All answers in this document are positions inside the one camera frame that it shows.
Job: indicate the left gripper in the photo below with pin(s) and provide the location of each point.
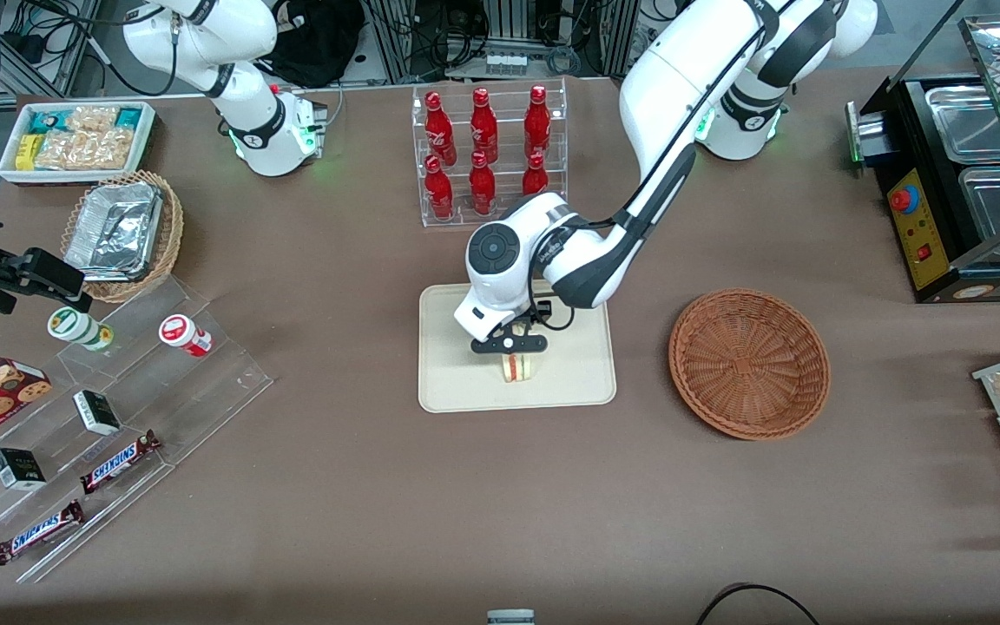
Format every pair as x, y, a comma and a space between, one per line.
543, 308

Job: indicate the layered sandwich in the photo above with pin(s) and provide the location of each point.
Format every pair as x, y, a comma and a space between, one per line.
518, 368

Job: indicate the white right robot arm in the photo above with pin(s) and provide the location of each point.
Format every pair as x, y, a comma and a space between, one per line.
240, 52

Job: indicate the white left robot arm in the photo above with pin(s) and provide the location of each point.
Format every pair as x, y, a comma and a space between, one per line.
665, 87

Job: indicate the cream plastic tray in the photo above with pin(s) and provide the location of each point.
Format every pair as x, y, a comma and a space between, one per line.
465, 382

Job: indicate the small light wicker basket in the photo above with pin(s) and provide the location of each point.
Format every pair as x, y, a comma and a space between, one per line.
166, 252

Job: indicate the large brown wicker basket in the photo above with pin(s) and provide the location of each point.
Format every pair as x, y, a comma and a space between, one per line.
750, 363

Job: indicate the green lid sunflower jar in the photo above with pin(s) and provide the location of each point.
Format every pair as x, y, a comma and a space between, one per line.
75, 326

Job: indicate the aluminium foil container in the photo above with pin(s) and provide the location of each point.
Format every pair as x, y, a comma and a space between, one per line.
114, 230

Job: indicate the yellow snack packet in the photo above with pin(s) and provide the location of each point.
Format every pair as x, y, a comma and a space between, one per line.
27, 152

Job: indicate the clear rice cracker packet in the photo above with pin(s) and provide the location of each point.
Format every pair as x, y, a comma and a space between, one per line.
88, 149

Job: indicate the red lid snack jar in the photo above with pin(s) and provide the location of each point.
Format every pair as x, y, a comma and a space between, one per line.
183, 334

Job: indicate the small black carton box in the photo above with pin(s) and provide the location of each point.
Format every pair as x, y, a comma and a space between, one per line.
97, 413
18, 469

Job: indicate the green snack packet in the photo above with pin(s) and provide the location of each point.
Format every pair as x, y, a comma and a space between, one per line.
49, 121

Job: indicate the clear acrylic bottle rack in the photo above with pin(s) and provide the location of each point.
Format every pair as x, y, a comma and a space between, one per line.
509, 187

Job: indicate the white plastic snack bin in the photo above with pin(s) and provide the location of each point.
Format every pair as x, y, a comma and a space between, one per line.
144, 143

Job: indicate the red cola bottle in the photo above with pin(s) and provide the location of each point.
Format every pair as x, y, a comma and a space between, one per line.
439, 130
482, 187
537, 121
535, 178
439, 191
483, 126

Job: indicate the clear acrylic stepped shelf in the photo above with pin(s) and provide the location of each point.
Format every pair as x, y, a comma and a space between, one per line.
170, 391

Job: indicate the Snickers chocolate bar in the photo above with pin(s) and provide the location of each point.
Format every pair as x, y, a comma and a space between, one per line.
36, 531
118, 462

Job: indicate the white power strip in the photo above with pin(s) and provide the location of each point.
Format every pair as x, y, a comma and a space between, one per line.
516, 62

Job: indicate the black bag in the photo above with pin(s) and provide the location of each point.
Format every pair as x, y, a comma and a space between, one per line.
318, 39

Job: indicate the red emergency stop button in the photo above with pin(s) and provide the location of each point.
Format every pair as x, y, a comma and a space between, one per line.
902, 200

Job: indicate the black food warmer appliance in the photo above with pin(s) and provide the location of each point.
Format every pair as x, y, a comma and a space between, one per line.
908, 174

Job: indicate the grey metal mount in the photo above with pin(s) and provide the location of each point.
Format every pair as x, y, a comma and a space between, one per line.
510, 617

